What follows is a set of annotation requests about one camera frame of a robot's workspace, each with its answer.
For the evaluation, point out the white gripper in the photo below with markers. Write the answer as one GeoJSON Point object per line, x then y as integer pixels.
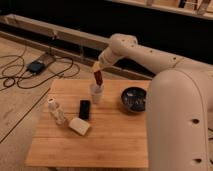
{"type": "Point", "coordinates": [107, 58]}

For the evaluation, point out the red pepper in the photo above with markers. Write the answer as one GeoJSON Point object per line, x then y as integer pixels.
{"type": "Point", "coordinates": [98, 78]}

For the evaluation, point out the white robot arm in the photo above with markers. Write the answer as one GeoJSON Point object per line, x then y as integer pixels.
{"type": "Point", "coordinates": [178, 102]}

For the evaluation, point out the dark ceramic bowl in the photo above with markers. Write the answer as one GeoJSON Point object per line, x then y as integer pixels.
{"type": "Point", "coordinates": [134, 99]}

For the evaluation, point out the black smartphone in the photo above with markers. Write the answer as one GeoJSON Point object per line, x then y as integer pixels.
{"type": "Point", "coordinates": [84, 109]}

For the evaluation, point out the wooden table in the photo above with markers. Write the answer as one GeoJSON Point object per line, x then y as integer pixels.
{"type": "Point", "coordinates": [116, 138]}

